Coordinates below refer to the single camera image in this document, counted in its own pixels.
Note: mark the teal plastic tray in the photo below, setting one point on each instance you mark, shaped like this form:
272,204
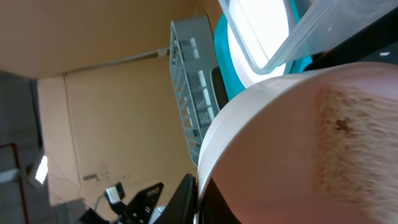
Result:
236,73

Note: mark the grey dishwasher rack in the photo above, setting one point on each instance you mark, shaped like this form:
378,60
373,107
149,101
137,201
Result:
196,78

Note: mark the clear plastic bin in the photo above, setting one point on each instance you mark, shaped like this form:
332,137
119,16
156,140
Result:
326,24

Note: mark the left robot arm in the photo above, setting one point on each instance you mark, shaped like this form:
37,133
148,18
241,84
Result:
138,211

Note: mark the pink bowl with rice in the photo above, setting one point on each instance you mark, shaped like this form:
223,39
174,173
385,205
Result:
260,148

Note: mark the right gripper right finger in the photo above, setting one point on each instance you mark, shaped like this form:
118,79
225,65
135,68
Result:
214,209

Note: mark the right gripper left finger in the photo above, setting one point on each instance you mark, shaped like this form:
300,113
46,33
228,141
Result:
181,207

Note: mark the black plastic tray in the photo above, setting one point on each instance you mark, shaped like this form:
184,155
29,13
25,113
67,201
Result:
375,43

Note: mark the cardboard wall panel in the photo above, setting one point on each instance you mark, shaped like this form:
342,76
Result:
107,114

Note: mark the white round plate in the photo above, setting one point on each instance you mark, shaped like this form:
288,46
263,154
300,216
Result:
256,30

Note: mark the spilled white rice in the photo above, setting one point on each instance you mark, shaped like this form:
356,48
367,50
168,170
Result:
356,151

